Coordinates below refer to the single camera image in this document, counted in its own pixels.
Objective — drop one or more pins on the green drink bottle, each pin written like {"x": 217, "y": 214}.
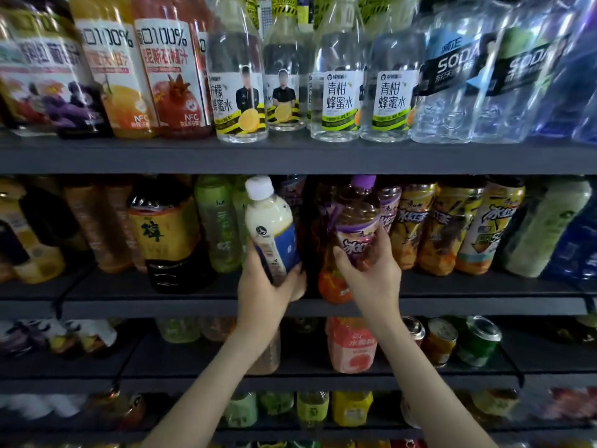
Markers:
{"x": 219, "y": 224}
{"x": 242, "y": 196}

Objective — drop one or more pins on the amber tea bottle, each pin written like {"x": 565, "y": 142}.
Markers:
{"x": 126, "y": 219}
{"x": 98, "y": 228}

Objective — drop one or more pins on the red label metal tin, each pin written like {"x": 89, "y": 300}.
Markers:
{"x": 414, "y": 329}

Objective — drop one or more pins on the white blue drink bottle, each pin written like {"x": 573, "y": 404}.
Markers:
{"x": 272, "y": 228}

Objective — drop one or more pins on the person's right forearm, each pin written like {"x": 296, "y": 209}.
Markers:
{"x": 434, "y": 392}

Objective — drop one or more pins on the small green drink can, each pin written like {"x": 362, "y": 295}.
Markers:
{"x": 479, "y": 340}

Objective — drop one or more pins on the dark bottle yellow label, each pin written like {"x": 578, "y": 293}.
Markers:
{"x": 168, "y": 238}

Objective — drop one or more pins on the purple label fruit drink bottle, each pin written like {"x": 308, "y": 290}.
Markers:
{"x": 390, "y": 205}
{"x": 353, "y": 224}

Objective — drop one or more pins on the gold lid metal tin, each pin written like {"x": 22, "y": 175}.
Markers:
{"x": 439, "y": 342}

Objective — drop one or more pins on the person's right hand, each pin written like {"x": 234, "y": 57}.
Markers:
{"x": 378, "y": 294}

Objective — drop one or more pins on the person's left forearm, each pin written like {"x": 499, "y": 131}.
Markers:
{"x": 210, "y": 396}

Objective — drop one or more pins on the red fruit juice bottle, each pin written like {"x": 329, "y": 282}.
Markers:
{"x": 175, "y": 74}

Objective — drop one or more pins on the person's left hand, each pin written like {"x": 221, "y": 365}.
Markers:
{"x": 266, "y": 308}

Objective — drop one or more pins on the orange juice bottle white cap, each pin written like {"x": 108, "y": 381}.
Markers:
{"x": 117, "y": 74}

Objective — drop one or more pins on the pink squat drink bottle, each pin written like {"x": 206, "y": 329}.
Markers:
{"x": 352, "y": 348}

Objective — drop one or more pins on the dark grey metal shelf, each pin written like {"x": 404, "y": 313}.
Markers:
{"x": 280, "y": 154}

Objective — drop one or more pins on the orange brown label bottle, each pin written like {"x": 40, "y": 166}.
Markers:
{"x": 490, "y": 228}

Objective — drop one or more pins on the tall clear bottle red label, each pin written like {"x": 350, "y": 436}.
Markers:
{"x": 578, "y": 98}

